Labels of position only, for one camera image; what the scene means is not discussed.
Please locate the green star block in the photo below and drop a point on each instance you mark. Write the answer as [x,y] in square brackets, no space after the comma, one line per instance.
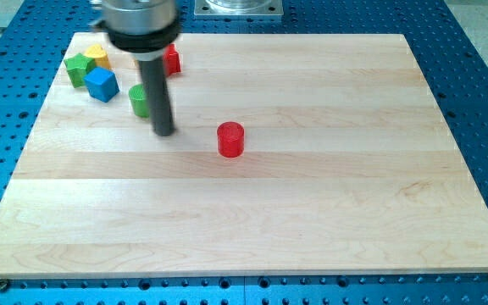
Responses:
[78,67]

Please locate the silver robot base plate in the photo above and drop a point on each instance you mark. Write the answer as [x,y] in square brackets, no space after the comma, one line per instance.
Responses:
[238,8]

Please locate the green cylinder block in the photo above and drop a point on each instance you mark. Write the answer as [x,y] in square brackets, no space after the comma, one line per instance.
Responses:
[138,101]

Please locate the red cylinder block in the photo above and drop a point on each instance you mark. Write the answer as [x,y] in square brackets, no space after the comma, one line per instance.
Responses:
[231,136]

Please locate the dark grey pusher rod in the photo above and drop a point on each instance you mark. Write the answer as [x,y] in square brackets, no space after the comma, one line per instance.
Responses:
[157,96]

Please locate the light wooden board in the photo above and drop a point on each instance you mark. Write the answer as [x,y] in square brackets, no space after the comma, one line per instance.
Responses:
[348,168]

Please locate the blue perforated metal table plate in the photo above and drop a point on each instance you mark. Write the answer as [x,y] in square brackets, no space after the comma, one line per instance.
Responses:
[31,50]

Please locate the yellow heart block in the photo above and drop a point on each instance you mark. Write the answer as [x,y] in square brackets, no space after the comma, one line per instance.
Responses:
[99,55]

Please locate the blue cube block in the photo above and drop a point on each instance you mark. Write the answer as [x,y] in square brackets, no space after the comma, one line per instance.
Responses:
[101,84]

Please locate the red pentagon block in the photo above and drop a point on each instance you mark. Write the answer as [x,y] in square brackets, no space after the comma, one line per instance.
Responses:
[171,60]

